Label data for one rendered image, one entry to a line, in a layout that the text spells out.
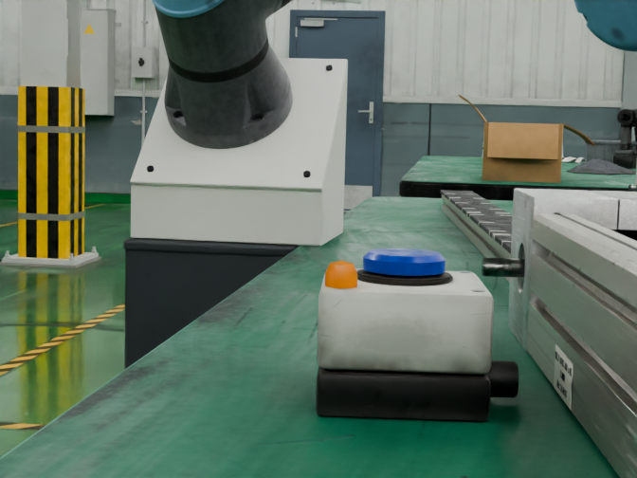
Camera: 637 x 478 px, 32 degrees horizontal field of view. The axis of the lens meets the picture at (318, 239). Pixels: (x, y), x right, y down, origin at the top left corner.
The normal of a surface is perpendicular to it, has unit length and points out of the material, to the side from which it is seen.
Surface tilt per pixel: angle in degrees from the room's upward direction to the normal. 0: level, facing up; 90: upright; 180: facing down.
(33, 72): 90
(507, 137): 63
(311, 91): 43
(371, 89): 90
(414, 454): 0
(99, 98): 90
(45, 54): 90
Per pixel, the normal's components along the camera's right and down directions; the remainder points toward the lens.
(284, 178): -0.10, -0.66
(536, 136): -0.14, -0.36
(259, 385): 0.03, -0.99
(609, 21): -0.71, 0.57
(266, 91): 0.71, 0.20
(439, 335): -0.04, 0.10
